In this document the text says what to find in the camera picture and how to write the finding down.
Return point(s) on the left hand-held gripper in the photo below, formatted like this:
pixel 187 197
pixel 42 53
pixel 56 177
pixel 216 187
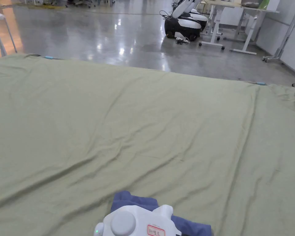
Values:
pixel 127 225

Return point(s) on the dark blue garment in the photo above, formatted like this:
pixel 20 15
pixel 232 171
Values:
pixel 137 199

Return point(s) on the bed with pale green sheet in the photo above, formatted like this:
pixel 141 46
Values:
pixel 127 118

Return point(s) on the light blue bed clip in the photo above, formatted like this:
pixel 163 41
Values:
pixel 50 58
pixel 261 83

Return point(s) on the black and white robot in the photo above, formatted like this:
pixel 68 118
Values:
pixel 179 23
pixel 201 18

